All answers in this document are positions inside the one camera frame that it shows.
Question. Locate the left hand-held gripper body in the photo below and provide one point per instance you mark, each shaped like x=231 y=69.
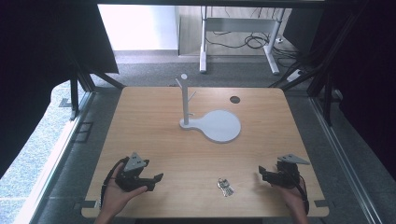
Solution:
x=132 y=174

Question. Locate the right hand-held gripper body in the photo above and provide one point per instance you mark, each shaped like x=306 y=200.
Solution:
x=288 y=175

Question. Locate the bunch of silver keys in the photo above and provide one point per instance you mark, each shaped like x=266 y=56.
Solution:
x=225 y=188

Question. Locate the white key holder stand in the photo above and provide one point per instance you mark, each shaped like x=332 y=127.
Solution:
x=221 y=126

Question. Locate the person's right hand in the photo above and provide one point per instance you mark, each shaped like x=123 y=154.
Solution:
x=294 y=199

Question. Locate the person's left hand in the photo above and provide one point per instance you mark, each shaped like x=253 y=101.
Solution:
x=116 y=199

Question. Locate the black metal stand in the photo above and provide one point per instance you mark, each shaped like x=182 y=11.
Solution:
x=74 y=96
x=327 y=93

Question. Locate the white power strip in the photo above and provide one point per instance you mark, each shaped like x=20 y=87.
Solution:
x=294 y=75

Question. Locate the black curtain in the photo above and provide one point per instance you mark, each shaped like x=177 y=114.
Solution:
x=367 y=77
x=37 y=62

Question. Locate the black table bracket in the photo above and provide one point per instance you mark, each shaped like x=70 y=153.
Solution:
x=322 y=203
x=85 y=204

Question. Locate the aluminium rail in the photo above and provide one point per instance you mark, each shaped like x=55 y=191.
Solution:
x=345 y=161
x=53 y=161

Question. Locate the white desk frame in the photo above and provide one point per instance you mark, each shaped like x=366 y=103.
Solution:
x=203 y=46

